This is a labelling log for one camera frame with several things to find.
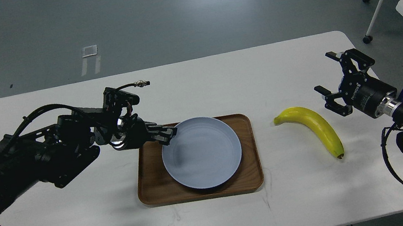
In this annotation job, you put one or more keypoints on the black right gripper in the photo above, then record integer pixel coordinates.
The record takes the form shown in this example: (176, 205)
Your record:
(357, 88)

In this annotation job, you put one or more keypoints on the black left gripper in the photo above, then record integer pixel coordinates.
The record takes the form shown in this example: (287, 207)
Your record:
(134, 132)

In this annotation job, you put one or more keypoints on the yellow banana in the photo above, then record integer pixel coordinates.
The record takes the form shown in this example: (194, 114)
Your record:
(317, 124)

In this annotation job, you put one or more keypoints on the light blue plate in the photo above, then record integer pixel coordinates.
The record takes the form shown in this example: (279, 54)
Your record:
(205, 153)

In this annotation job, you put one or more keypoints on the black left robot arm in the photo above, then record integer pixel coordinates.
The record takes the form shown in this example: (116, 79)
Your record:
(57, 142)

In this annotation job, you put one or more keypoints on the brown wooden tray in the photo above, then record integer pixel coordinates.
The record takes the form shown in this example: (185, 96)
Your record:
(157, 188)

